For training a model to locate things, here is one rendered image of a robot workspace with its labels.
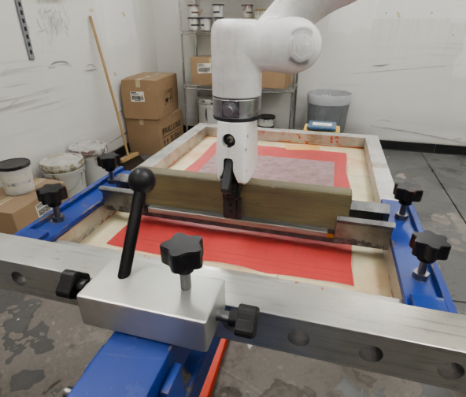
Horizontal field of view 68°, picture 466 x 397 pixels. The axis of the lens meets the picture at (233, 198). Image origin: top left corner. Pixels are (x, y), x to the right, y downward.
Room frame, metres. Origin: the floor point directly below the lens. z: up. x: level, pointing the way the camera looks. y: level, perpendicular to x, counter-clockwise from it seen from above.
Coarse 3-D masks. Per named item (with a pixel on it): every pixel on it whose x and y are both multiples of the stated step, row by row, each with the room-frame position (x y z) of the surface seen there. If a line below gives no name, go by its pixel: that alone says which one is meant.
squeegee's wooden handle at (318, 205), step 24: (168, 192) 0.56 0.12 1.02; (192, 192) 0.55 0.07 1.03; (216, 192) 0.54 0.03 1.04; (240, 192) 0.53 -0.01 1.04; (264, 192) 0.52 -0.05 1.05; (288, 192) 0.51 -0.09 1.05; (312, 192) 0.50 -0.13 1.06; (336, 192) 0.49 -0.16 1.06; (264, 216) 0.52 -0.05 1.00; (288, 216) 0.51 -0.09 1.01; (312, 216) 0.50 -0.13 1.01; (336, 216) 0.49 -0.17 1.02
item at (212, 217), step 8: (152, 208) 0.56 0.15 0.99; (160, 208) 0.56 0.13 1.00; (168, 208) 0.56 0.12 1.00; (176, 208) 0.56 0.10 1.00; (184, 216) 0.54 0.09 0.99; (192, 216) 0.54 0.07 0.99; (200, 216) 0.53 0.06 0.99; (208, 216) 0.53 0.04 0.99; (216, 216) 0.53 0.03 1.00; (240, 224) 0.51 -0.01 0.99; (248, 224) 0.51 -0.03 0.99; (256, 224) 0.51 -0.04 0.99; (264, 224) 0.50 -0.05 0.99; (272, 224) 0.50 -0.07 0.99; (280, 224) 0.50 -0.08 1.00; (288, 224) 0.50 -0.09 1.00; (296, 224) 0.50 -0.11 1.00; (296, 232) 0.49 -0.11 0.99; (304, 232) 0.49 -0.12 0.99; (312, 232) 0.48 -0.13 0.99; (320, 232) 0.48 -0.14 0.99
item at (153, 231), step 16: (208, 160) 0.92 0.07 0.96; (256, 176) 0.80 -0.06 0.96; (144, 224) 0.57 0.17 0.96; (160, 224) 0.57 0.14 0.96; (176, 224) 0.57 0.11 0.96; (192, 224) 0.57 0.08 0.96; (208, 224) 0.57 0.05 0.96; (112, 240) 0.51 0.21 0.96; (144, 240) 0.51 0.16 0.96; (160, 240) 0.51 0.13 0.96; (208, 240) 0.51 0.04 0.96; (224, 240) 0.51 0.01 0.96; (208, 256) 0.47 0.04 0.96
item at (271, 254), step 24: (288, 168) 0.86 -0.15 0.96; (312, 168) 0.86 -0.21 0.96; (336, 168) 0.86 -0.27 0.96; (240, 240) 0.51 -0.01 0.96; (264, 240) 0.51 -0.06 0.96; (288, 240) 0.51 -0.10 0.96; (312, 240) 0.51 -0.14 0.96; (240, 264) 0.44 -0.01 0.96; (264, 264) 0.44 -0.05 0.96; (288, 264) 0.44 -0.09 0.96; (312, 264) 0.44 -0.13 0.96; (336, 264) 0.44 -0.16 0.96
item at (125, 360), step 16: (112, 336) 0.23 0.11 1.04; (128, 336) 0.23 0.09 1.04; (112, 352) 0.21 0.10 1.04; (128, 352) 0.21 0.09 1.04; (144, 352) 0.21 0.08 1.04; (160, 352) 0.21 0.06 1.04; (176, 352) 0.22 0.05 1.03; (96, 368) 0.19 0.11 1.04; (112, 368) 0.19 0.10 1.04; (128, 368) 0.19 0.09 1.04; (144, 368) 0.19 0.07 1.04; (160, 368) 0.19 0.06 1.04; (80, 384) 0.18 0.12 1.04; (96, 384) 0.18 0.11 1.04; (112, 384) 0.18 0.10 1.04; (128, 384) 0.18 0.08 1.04; (144, 384) 0.18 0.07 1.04; (160, 384) 0.19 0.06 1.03
